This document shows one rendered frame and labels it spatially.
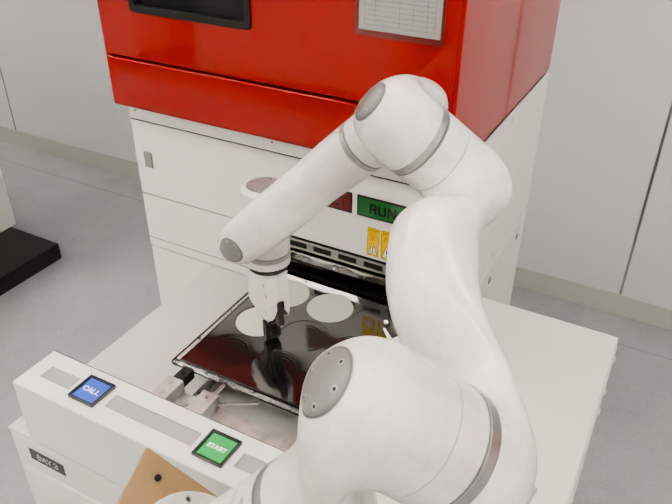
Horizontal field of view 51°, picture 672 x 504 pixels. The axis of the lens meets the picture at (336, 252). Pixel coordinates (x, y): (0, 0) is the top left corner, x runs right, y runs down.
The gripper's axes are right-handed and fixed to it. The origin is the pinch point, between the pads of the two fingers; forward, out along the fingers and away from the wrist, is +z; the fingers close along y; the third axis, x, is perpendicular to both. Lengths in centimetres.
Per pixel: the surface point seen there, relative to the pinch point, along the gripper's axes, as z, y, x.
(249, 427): 4.7, 18.2, -12.5
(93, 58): 27, -284, 20
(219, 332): 2.7, -6.7, -8.7
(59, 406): -2.8, 5.9, -40.8
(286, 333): 2.8, -0.2, 3.2
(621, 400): 93, -11, 138
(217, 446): -3.8, 27.2, -20.9
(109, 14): -50, -54, -11
